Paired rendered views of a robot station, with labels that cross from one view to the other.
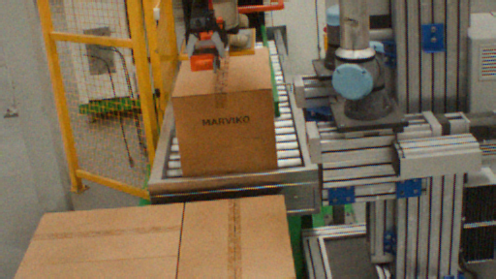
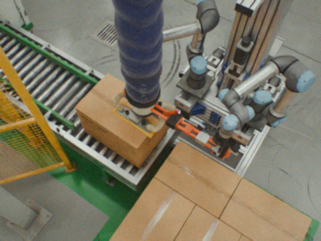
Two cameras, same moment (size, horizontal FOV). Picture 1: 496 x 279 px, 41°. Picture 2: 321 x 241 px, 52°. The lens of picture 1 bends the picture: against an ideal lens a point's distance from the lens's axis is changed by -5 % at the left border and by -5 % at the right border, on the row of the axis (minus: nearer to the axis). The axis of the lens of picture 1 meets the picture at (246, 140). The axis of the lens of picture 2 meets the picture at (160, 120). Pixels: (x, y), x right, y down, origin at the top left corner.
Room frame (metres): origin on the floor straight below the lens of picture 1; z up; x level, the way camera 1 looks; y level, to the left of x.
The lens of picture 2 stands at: (1.99, 1.00, 3.08)
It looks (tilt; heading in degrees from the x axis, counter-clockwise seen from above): 61 degrees down; 302
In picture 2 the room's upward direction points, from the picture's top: 1 degrees clockwise
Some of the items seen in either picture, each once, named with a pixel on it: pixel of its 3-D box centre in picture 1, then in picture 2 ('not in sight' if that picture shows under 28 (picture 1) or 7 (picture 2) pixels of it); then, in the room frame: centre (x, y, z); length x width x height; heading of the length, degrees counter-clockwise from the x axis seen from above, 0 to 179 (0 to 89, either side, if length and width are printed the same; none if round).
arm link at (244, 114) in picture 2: not in sight; (241, 113); (2.09, 0.00, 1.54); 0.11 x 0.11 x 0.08; 66
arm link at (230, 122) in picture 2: not in sight; (229, 124); (2.11, 0.09, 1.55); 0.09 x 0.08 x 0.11; 66
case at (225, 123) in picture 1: (228, 111); (123, 121); (2.91, 0.07, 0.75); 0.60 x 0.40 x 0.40; 178
